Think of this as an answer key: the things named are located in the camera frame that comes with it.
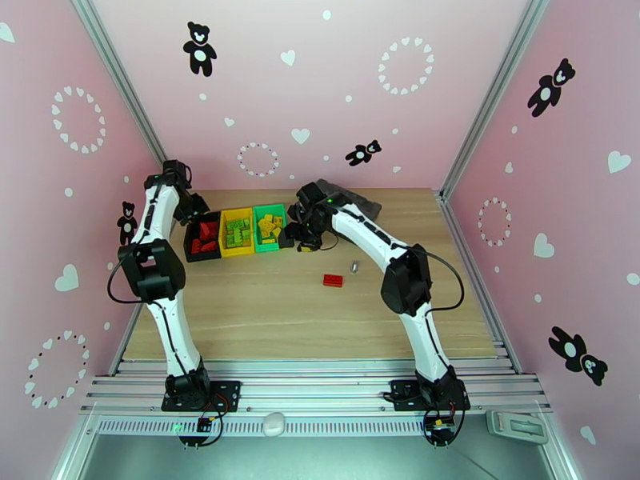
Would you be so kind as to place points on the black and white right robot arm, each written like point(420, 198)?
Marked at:
point(407, 283)

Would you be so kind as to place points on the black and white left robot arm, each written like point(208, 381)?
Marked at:
point(152, 273)

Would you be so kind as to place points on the green plastic bin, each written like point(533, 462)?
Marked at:
point(267, 248)

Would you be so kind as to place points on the black plastic bin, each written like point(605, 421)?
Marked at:
point(202, 259)

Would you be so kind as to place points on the dark grey compartment organizer tray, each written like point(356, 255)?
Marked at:
point(367, 206)

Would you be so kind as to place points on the yellow plastic bin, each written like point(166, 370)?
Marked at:
point(237, 253)

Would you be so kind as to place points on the aluminium extrusion platform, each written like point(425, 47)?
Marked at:
point(320, 388)

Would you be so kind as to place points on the white oval puck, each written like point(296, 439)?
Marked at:
point(274, 424)

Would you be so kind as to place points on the perforated metal strip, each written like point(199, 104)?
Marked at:
point(350, 427)

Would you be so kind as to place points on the small black circuit board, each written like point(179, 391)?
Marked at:
point(204, 425)

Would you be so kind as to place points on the circuit board with yellow connector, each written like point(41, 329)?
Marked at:
point(440, 427)

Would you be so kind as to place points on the grey plastic clip holder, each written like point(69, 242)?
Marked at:
point(515, 427)

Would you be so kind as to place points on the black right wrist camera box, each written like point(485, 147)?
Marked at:
point(286, 238)

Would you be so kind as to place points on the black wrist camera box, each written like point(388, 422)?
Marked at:
point(286, 238)
point(202, 204)

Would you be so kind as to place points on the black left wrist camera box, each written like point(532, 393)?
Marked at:
point(202, 204)

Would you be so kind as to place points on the aluminium corner post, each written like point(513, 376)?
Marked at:
point(492, 93)
point(131, 93)

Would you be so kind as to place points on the aluminium side rail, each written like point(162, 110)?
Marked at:
point(134, 318)
point(460, 243)

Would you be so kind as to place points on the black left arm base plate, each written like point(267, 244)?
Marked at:
point(227, 391)

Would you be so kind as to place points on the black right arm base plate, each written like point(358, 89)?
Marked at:
point(402, 393)

